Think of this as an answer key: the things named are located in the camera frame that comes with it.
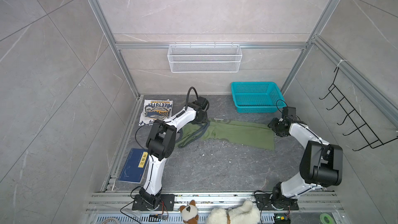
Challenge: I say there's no green tank top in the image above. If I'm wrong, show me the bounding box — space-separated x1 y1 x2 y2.
175 118 275 150

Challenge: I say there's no teal plastic basket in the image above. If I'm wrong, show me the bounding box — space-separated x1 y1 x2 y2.
231 82 287 113

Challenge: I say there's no white navy-trimmed tank top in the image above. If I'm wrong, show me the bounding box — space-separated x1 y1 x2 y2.
138 100 174 126

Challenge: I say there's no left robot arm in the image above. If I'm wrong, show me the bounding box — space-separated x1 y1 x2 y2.
139 87 209 209

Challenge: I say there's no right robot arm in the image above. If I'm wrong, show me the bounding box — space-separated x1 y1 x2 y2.
268 100 343 210

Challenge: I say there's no blue book yellow label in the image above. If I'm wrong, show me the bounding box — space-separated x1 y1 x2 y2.
119 148 148 184

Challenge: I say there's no small green black device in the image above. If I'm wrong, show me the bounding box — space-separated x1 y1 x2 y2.
274 214 291 224

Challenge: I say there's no white fluffy plush toy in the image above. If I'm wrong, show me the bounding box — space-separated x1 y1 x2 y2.
206 200 261 224

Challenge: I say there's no brown white plush toy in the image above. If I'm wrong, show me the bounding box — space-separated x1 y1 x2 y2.
179 200 199 224

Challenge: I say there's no green tape roll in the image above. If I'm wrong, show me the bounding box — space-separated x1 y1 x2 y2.
319 213 336 224

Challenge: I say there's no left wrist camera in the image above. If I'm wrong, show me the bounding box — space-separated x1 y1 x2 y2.
194 96 209 112

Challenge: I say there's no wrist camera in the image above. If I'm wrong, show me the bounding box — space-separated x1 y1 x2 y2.
282 106 297 121
194 96 209 112

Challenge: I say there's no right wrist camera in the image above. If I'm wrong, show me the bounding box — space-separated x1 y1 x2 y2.
282 106 297 121

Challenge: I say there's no white wire mesh shelf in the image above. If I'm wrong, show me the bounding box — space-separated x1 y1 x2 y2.
167 44 243 73

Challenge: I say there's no black wire hook rack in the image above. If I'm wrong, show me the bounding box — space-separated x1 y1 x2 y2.
319 67 398 152

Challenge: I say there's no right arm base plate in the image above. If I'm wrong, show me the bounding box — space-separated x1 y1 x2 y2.
254 193 299 211

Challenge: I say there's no white slotted cable duct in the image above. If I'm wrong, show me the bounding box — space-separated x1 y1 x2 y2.
91 213 275 224

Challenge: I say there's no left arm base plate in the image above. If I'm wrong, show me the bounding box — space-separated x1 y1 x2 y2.
132 194 175 211

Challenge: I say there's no aluminium frame rail front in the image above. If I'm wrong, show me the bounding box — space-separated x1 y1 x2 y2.
84 191 344 213

